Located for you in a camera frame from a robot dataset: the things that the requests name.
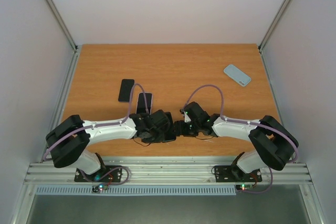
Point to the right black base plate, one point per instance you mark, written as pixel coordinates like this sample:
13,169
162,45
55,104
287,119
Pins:
224,174

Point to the black phone pink edge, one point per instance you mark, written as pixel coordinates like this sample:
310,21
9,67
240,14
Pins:
144,103

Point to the grey slotted cable duct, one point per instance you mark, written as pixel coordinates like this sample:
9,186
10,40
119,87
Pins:
137,190

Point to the aluminium corner post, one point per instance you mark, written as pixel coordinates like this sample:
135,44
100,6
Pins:
278,16
61,23

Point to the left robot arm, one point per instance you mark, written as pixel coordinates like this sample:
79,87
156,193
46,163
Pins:
68,142

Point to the light blue phone case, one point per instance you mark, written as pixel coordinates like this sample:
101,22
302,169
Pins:
237,75

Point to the right aluminium corner post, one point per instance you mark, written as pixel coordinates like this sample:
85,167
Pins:
278,16

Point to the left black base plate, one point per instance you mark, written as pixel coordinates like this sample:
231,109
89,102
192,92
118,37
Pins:
109,174

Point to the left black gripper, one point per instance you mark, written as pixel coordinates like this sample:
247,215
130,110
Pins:
161,137

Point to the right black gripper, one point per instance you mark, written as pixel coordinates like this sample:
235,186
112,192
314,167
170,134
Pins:
186,128

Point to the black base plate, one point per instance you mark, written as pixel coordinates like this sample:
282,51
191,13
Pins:
109,174
224,174

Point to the left aluminium corner post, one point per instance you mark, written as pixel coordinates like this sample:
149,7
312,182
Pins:
61,23

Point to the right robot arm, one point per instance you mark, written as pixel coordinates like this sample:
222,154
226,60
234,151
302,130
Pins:
273,144

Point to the aluminium front frame rails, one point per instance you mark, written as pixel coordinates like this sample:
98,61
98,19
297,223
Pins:
167,170

